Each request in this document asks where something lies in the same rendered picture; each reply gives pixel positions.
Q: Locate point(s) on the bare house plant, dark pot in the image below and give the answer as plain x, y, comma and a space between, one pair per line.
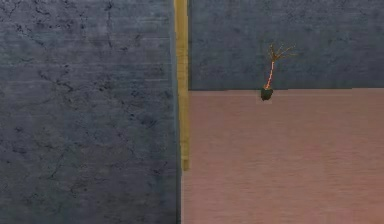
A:
266, 93

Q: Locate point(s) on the yellow wooden door frame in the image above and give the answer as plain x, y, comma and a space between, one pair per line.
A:
182, 83

